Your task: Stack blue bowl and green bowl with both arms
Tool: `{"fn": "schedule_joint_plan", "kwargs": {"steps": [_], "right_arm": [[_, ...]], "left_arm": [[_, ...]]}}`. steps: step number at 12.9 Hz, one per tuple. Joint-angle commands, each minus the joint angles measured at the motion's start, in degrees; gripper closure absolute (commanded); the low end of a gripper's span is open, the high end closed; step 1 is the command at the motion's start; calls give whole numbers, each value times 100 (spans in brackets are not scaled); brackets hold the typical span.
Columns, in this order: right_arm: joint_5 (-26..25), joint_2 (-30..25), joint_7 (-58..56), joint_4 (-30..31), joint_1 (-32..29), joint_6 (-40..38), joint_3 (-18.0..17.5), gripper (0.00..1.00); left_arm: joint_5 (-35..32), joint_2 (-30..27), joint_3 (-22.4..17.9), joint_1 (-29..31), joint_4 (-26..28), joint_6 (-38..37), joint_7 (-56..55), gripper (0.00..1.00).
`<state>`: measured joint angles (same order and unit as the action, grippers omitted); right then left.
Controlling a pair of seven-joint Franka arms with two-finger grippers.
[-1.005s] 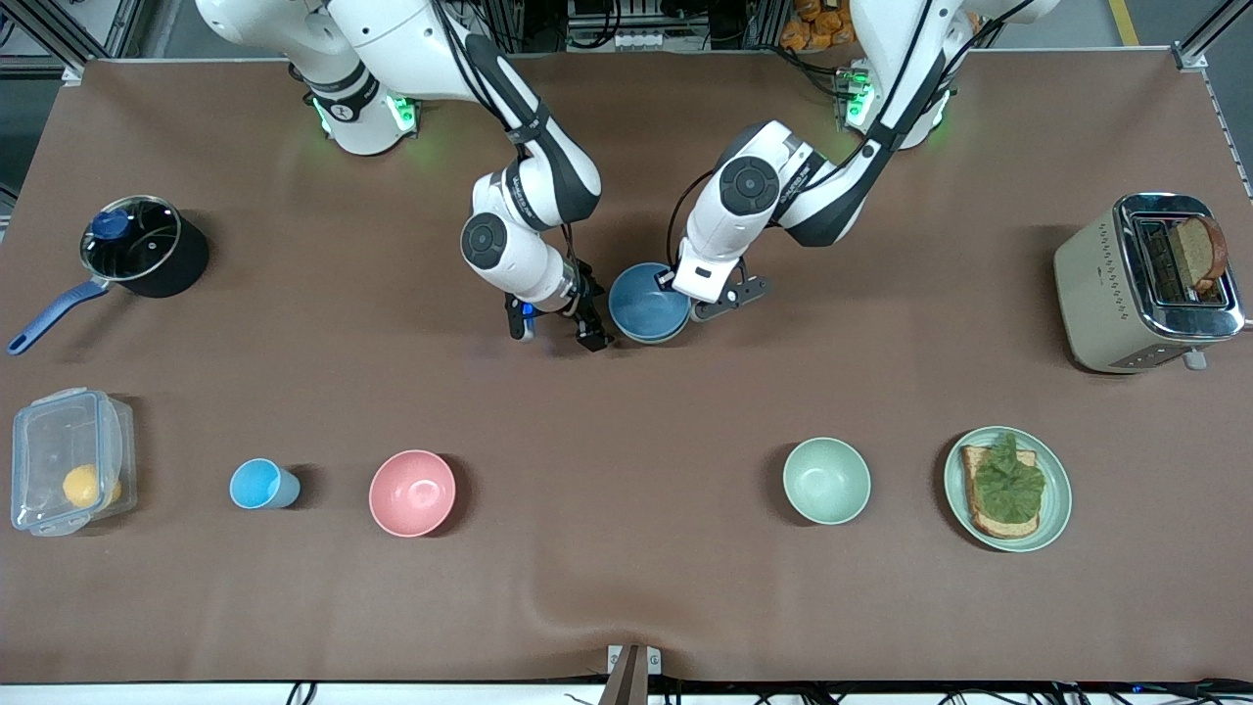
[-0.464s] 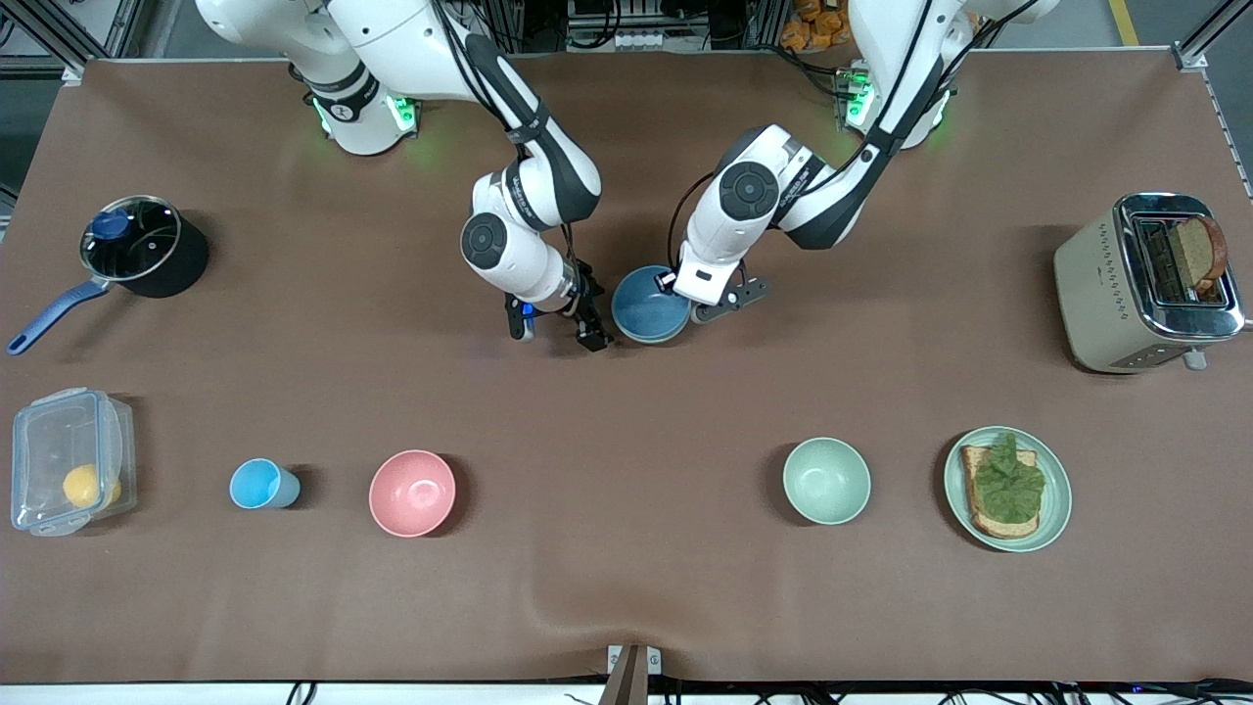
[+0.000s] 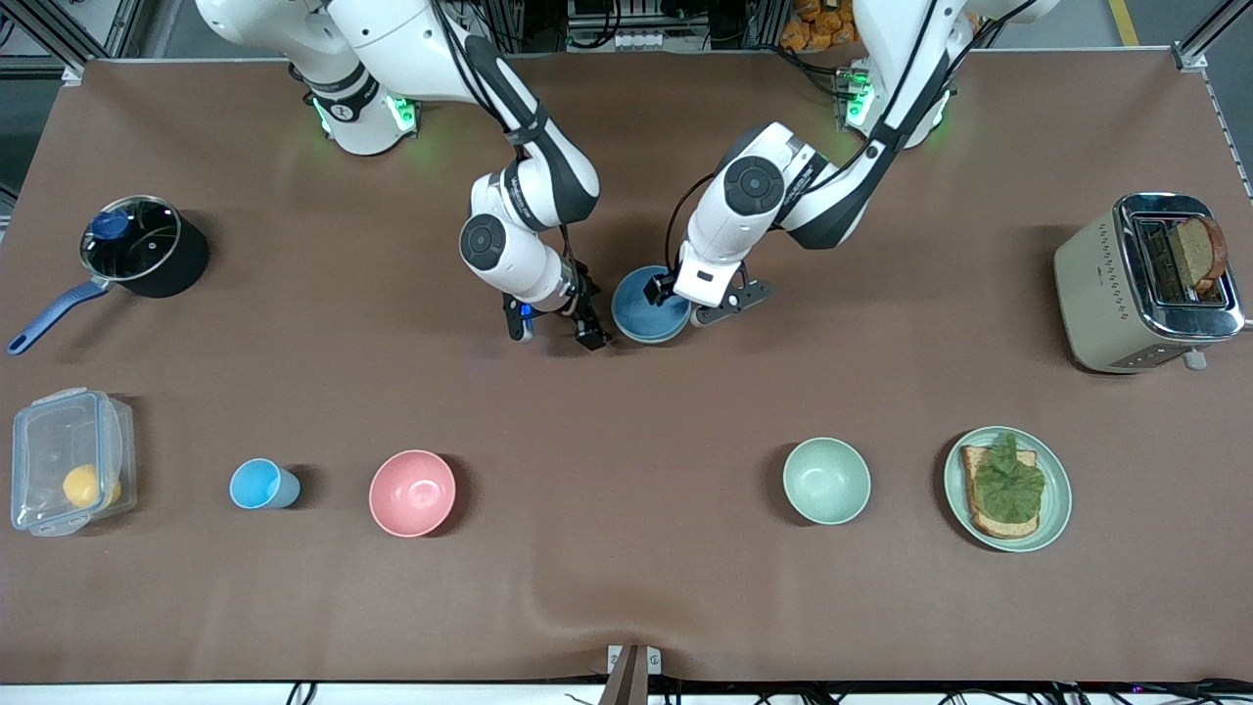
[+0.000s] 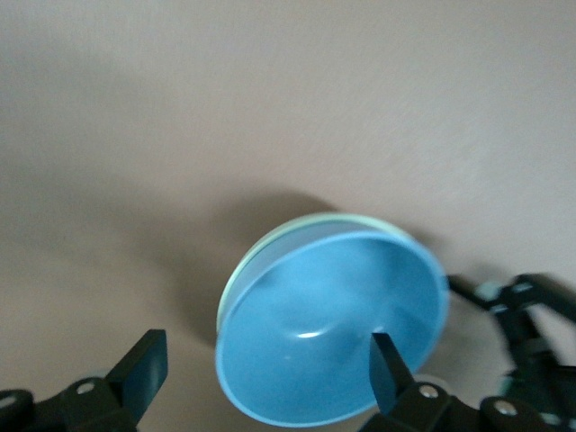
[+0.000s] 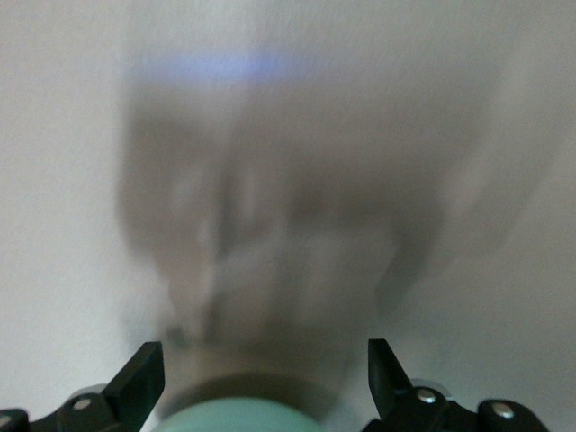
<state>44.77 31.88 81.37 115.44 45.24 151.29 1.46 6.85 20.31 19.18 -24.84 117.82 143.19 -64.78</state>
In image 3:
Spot metal table clamp bracket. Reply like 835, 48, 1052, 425
599, 643, 663, 705

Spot blue bowl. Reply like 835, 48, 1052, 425
612, 265, 693, 343

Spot black pot with blue handle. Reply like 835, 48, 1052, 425
8, 195, 209, 355

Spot clear plastic lidded container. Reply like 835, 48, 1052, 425
11, 388, 137, 538

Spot brown bread slice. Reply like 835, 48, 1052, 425
1170, 214, 1230, 296

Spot aluminium frame profile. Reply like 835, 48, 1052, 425
0, 0, 148, 79
1175, 0, 1253, 71

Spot bag of orange snacks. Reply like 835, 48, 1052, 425
780, 0, 862, 53

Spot blue cup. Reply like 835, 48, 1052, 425
229, 458, 302, 510

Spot brown table cover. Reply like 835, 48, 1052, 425
0, 49, 1253, 684

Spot yellow lemon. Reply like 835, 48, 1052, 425
63, 464, 123, 509

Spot beige and chrome toaster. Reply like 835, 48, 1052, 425
1054, 192, 1246, 374

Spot green lettuce leaf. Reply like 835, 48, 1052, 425
971, 432, 1046, 524

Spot pink bowl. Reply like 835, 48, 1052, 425
369, 449, 457, 539

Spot green plate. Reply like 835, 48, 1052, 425
944, 426, 1073, 553

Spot glass lid with blue knob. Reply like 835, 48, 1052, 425
80, 196, 184, 283

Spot white power strip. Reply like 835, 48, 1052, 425
614, 30, 709, 51

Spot toasted bread slice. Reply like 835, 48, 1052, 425
960, 446, 1041, 540

